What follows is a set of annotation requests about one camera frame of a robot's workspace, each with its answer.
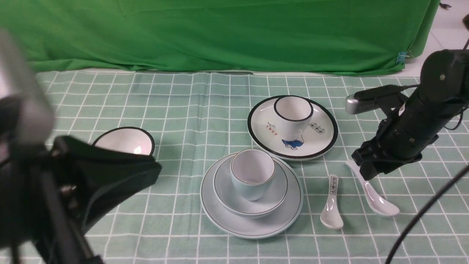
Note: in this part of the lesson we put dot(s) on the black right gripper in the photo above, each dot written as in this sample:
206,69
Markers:
398,141

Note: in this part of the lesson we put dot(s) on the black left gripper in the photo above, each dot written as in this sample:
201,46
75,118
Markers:
102,178

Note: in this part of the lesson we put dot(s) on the pale blue ceramic spoon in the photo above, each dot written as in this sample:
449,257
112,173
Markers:
377,203

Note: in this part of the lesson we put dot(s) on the pale blue shallow bowl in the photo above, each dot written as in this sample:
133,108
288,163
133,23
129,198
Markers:
233,202

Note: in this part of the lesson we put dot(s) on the pale blue cup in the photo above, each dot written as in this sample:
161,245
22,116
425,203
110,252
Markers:
252,173

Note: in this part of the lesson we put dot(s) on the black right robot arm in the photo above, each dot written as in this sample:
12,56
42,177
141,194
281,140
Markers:
443,90

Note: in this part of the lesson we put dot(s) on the black-rimmed white bowl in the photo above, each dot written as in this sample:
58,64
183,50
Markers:
127,139

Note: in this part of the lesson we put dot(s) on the blue binder clip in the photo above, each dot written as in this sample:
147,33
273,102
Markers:
401,58

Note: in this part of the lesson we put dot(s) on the white spoon with characters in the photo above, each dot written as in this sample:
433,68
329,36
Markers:
330,216

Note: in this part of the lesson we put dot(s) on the black-rimmed white cup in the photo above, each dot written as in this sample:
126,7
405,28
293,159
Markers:
292,115

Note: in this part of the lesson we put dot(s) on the green backdrop cloth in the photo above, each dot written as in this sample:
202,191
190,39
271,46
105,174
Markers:
343,37

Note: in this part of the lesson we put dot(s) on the green checkered tablecloth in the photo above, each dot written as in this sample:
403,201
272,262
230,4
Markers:
195,119

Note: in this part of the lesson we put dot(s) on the black-rimmed cartoon plate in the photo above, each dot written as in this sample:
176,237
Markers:
317,139

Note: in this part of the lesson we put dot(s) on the pale blue large plate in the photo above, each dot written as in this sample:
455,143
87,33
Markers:
248,227

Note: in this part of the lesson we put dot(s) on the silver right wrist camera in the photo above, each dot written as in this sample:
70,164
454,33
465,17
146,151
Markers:
385,98

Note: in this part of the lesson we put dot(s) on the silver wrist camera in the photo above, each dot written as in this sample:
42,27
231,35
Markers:
385,98
25,109

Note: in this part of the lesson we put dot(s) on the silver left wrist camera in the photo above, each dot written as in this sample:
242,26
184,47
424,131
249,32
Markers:
25,109

